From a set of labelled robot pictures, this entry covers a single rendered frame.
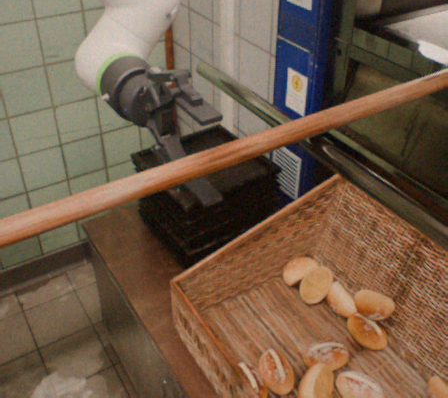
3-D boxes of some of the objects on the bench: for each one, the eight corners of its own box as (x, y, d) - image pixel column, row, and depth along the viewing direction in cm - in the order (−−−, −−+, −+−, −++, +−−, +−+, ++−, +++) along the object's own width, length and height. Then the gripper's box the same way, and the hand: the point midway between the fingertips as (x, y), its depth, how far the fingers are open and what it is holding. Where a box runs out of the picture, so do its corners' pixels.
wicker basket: (330, 251, 145) (343, 165, 129) (521, 420, 105) (573, 326, 89) (168, 326, 124) (160, 235, 108) (329, 571, 84) (353, 484, 68)
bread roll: (317, 313, 128) (316, 308, 123) (293, 298, 131) (292, 292, 126) (339, 279, 131) (339, 273, 126) (315, 265, 134) (314, 258, 129)
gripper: (158, 16, 78) (240, 68, 63) (167, 154, 92) (237, 226, 76) (109, 25, 75) (182, 83, 59) (126, 167, 88) (190, 244, 73)
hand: (206, 157), depth 69 cm, fingers open, 11 cm apart
